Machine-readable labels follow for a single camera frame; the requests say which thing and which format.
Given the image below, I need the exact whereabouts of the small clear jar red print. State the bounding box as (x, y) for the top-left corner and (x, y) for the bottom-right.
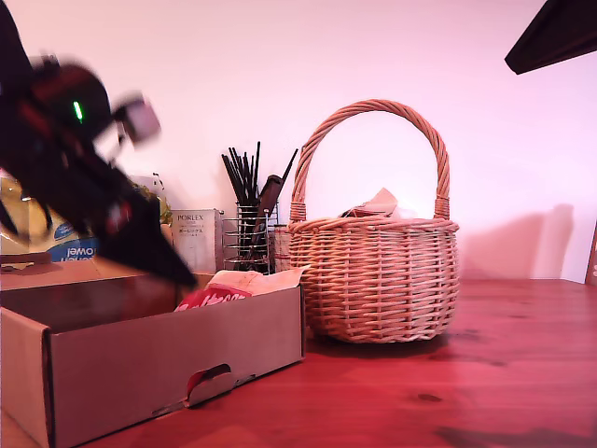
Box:
(271, 224), (291, 274)

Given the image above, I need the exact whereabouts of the white Porlex box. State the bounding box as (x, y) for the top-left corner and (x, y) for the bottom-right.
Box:
(171, 208), (225, 274)

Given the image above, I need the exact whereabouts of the red and yellow Maltesers bag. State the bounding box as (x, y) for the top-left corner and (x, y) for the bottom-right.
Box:
(174, 265), (312, 313)

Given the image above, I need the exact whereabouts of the brown cardboard box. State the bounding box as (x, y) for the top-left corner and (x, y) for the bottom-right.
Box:
(0, 254), (307, 448)

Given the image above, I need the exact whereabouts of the brown wooden board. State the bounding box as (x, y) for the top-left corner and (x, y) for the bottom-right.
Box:
(582, 214), (597, 287)

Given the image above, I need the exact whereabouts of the yellow kitchen towel pack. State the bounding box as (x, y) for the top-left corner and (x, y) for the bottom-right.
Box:
(0, 175), (174, 262)

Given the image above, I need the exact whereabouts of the woven wicker basket with handle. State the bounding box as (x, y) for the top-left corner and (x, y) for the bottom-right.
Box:
(286, 98), (461, 344)

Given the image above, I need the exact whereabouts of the black chopstick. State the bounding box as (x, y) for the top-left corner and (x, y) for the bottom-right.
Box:
(228, 147), (251, 205)
(220, 155), (243, 205)
(251, 142), (261, 205)
(277, 147), (299, 188)

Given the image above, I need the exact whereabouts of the dark brown utensil handle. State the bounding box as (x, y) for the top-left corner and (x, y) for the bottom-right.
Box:
(254, 175), (285, 220)

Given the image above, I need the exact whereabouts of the chrome wire utensil holder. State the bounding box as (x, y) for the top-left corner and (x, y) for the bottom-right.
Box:
(222, 201), (281, 275)

